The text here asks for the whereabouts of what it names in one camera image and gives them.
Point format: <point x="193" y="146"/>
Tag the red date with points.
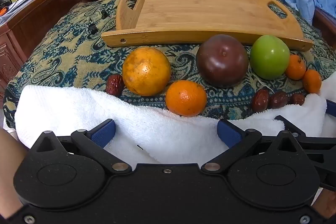
<point x="114" y="85"/>
<point x="297" y="99"/>
<point x="260" y="100"/>
<point x="278" y="100"/>

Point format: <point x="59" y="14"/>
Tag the green apple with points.
<point x="269" y="57"/>

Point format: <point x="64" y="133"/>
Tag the dark purple apple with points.
<point x="221" y="61"/>

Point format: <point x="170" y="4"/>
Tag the black clip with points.
<point x="104" y="14"/>
<point x="92" y="28"/>

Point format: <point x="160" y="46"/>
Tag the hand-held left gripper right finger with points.
<point x="229" y="132"/>

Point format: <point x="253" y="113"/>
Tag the medium tangerine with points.
<point x="185" y="98"/>

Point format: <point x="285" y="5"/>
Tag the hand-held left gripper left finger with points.
<point x="103" y="132"/>

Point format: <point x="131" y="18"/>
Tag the stack of papers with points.
<point x="21" y="2"/>

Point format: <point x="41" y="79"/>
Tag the person's right leg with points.
<point x="325" y="203"/>

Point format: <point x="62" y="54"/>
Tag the wooden bed frame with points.
<point x="326" y="29"/>

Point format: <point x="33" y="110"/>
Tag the orange scissors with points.
<point x="2" y="11"/>

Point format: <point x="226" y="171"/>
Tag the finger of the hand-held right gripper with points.
<point x="309" y="132"/>
<point x="331" y="107"/>

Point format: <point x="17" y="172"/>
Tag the patterned blue beige blanket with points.
<point x="65" y="56"/>

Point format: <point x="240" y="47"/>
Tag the person's left leg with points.
<point x="8" y="174"/>

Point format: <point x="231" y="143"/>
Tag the white towel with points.
<point x="65" y="108"/>

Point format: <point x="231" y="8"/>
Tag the wooden cabinet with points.
<point x="34" y="19"/>

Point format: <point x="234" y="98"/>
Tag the small tangerine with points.
<point x="296" y="67"/>
<point x="312" y="81"/>

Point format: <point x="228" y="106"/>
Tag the wooden tray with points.
<point x="197" y="8"/>

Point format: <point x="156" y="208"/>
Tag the large yellowish orange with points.
<point x="145" y="71"/>

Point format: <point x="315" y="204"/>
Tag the person's leg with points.
<point x="325" y="203"/>
<point x="8" y="174"/>

